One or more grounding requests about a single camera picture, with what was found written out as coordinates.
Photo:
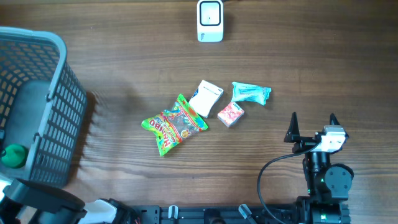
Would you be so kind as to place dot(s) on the grey plastic mesh basket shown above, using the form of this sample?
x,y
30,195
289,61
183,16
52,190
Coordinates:
x,y
42,104

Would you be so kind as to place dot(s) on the white carton box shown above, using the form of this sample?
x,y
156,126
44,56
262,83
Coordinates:
x,y
204,98

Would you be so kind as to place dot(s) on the white barcode scanner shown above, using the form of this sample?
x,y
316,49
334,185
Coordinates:
x,y
210,20

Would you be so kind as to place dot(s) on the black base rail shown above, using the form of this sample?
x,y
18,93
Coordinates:
x,y
287,213

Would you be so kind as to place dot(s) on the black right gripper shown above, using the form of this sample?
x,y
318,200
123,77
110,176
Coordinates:
x,y
293,135

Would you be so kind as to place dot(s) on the Haribo gummy candy bag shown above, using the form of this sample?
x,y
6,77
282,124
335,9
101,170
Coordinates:
x,y
172,127

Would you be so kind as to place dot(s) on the green lid jar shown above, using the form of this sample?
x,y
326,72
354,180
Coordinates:
x,y
14,156

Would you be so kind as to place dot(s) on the red tissue pack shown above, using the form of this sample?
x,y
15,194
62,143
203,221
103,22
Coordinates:
x,y
230,114

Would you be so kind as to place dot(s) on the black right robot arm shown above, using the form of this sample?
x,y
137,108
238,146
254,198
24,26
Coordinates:
x,y
328,184

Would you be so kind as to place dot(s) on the teal wet wipes pack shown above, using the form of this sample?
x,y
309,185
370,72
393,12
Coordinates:
x,y
249,92

